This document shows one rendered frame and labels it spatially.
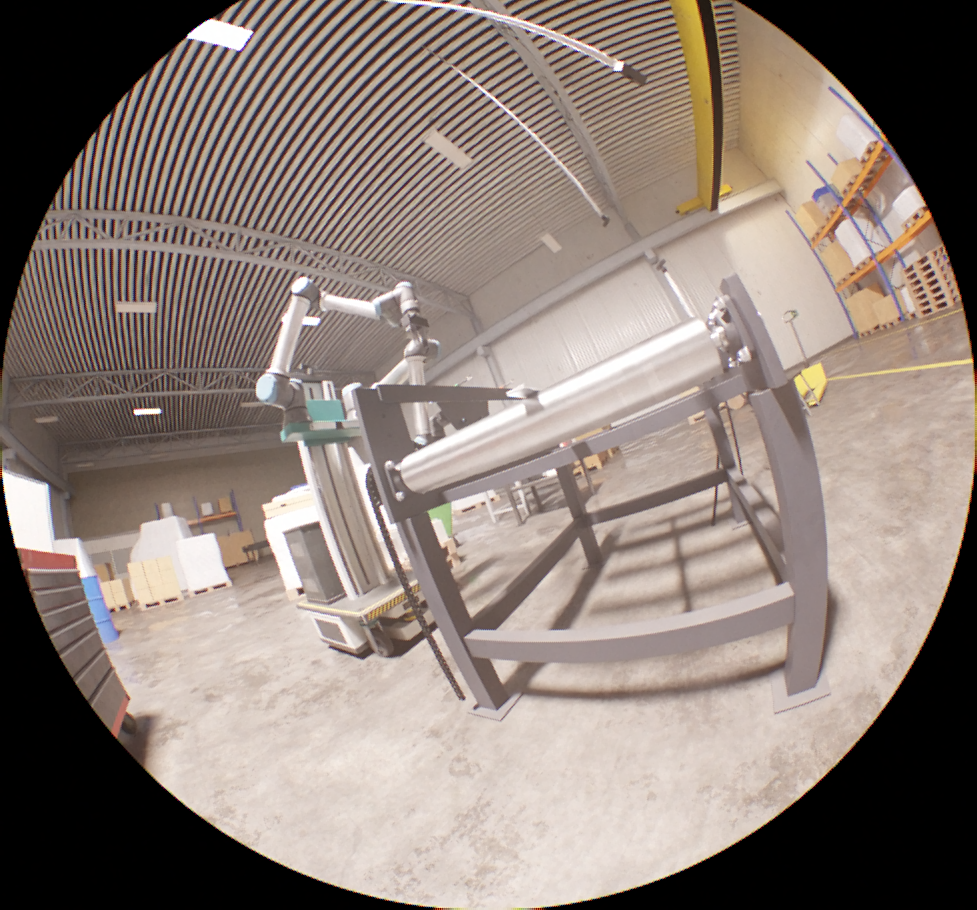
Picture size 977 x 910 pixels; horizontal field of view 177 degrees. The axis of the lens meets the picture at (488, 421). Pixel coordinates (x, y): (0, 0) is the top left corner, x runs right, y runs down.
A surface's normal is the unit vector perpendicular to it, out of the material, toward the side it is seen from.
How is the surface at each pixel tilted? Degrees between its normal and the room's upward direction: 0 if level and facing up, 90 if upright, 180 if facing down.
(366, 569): 90
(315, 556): 90
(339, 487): 90
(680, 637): 90
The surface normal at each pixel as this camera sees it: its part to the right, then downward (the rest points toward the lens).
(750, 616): -0.55, 0.07
